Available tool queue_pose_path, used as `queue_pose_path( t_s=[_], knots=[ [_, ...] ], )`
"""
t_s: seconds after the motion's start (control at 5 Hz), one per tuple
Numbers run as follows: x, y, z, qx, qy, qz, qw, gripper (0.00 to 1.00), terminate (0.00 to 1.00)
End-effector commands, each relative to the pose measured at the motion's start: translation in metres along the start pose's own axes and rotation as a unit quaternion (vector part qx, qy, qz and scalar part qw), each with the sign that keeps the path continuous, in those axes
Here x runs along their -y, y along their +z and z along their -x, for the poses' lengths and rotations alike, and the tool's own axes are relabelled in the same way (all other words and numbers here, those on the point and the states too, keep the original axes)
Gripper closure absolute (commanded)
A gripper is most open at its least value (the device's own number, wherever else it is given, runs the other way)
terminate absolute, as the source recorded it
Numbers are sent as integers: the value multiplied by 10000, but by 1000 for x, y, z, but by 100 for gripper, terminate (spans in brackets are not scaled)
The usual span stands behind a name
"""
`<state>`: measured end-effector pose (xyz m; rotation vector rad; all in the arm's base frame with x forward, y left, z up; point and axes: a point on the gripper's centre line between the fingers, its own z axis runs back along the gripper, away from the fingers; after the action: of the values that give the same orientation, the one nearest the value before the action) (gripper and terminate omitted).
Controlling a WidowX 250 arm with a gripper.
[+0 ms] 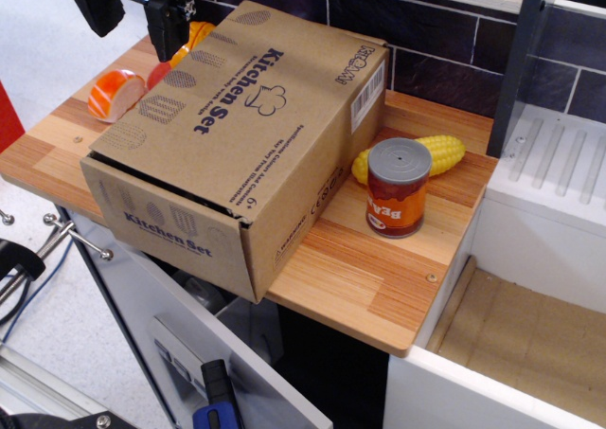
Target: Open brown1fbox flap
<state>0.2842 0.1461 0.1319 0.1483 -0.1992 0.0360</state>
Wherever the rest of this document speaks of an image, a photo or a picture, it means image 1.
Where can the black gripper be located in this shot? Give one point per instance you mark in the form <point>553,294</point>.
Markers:
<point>168,25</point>

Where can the red toy tomato piece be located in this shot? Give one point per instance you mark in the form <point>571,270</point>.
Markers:
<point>157,74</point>

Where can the orange yellow toy fruit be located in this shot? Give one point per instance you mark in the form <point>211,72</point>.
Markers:
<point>197,33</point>

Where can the orange toy ham slice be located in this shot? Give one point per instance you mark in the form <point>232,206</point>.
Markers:
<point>115,93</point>

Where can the brown cardboard Kitchen Set box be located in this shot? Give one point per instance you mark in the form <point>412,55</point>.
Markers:
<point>224,166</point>

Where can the metal screw clamp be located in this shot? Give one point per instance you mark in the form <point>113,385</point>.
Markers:
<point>29,265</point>

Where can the orange toy beans can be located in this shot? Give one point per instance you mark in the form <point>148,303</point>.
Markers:
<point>398,171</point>

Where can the yellow toy corn cob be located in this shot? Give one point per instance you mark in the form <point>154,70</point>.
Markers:
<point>446,151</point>

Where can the white toy kitchen sink unit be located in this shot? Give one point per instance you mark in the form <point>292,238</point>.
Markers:
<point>516,338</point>

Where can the blue black clamp handle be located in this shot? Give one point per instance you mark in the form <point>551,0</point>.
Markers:
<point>222,410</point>

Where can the dark grey vertical post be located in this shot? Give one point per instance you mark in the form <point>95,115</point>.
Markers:
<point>522,60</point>

